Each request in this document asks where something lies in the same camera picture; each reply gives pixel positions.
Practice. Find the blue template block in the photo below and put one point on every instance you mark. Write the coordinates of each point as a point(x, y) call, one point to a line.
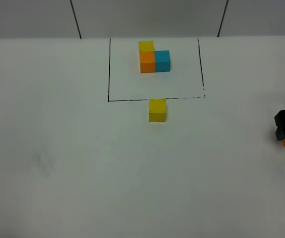
point(162, 61)

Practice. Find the orange template block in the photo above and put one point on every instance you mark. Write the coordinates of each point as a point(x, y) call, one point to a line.
point(147, 62)

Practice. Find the yellow template block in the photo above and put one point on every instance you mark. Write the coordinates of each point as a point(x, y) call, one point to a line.
point(146, 46)

